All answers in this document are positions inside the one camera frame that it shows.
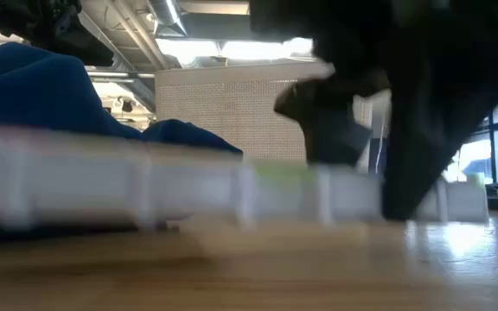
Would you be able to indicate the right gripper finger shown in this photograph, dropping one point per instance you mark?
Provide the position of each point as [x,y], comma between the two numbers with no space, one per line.
[331,129]
[417,164]

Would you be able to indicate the rainbow-lidded weekly pill organizer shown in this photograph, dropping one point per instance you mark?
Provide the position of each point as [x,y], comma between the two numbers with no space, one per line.
[102,181]

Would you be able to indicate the dark blue fabric sling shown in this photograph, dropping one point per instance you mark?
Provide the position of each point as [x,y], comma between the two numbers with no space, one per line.
[37,95]

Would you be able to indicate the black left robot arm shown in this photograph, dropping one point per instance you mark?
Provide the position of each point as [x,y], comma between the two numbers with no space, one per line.
[37,26]

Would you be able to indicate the white perforated plastic basket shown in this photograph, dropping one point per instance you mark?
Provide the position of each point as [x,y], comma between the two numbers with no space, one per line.
[231,116]

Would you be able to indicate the black ceiling spotlight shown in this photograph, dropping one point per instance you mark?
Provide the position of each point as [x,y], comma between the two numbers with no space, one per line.
[127,105]

